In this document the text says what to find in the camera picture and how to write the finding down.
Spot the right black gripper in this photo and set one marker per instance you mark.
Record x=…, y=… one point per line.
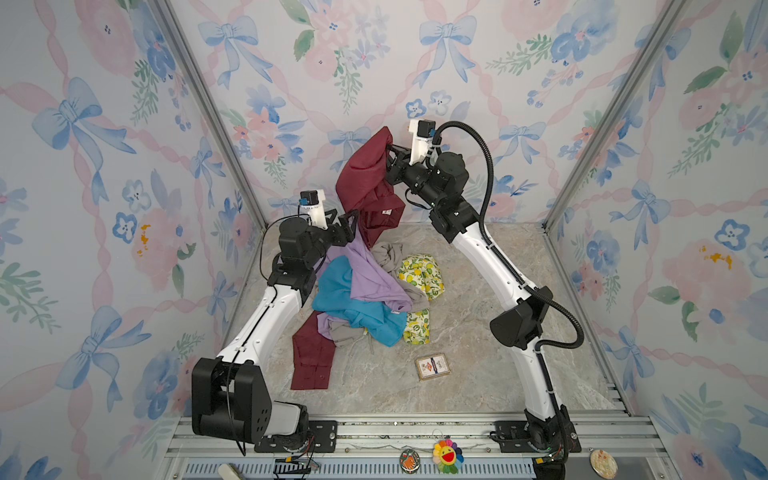
x=397, y=172

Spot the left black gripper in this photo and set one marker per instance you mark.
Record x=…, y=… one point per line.
x=346, y=235

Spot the maroon cloth garment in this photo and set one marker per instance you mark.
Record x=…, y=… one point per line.
x=361, y=186

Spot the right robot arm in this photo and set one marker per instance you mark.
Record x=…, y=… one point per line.
x=519, y=326

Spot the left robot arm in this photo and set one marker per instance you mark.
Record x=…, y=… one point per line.
x=229, y=394

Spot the purple cloth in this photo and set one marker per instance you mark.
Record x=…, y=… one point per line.
x=370, y=282

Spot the teal cloth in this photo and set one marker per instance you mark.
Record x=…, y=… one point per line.
x=334, y=298

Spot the lemon print cloth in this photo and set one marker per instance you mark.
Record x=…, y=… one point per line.
x=422, y=272

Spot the grey cloth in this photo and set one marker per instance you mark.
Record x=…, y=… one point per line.
x=390, y=258

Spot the small framed picture card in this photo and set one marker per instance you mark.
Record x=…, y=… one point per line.
x=432, y=366

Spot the oval orange badge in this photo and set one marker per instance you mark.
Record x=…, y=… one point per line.
x=409, y=461

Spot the rainbow smiling flower toy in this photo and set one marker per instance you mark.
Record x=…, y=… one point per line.
x=447, y=456

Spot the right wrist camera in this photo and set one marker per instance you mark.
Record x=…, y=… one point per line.
x=422, y=147

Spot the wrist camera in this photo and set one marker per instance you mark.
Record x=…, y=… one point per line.
x=311, y=203
x=422, y=147

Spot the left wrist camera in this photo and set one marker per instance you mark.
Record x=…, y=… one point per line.
x=311, y=203

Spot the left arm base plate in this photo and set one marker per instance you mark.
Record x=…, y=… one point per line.
x=317, y=436

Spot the right corner aluminium post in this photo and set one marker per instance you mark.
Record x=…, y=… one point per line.
x=658, y=35

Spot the corner aluminium post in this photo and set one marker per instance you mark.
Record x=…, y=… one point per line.
x=658, y=35
x=179, y=46

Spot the aluminium rail frame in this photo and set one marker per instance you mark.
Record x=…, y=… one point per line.
x=368, y=447

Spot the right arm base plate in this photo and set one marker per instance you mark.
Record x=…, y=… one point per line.
x=539, y=438

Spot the left corner aluminium post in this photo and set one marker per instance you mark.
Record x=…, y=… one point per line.
x=179, y=46

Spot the white object at rail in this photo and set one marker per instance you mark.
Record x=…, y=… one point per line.
x=229, y=472

